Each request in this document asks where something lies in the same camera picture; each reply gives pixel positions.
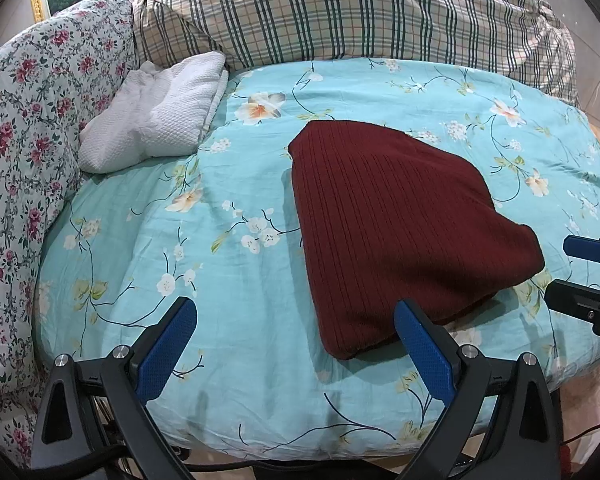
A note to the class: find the pink floral quilt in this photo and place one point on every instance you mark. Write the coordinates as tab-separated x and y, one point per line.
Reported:
25	160

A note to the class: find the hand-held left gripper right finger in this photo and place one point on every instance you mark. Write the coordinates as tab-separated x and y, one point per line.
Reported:
425	355

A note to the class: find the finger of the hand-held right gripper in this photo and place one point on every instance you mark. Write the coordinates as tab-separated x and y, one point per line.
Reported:
577	297
587	248

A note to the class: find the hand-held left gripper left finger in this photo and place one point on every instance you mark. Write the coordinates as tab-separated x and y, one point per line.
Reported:
167	355

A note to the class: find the plaid checked pillow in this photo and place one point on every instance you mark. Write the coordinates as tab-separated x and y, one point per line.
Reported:
355	10

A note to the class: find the light blue floral bedsheet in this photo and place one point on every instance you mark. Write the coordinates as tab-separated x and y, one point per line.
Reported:
205	270

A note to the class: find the white knit blanket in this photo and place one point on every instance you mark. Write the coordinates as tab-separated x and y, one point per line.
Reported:
170	115

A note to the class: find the maroon knit sweater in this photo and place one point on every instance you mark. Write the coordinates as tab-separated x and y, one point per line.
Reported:
390	220

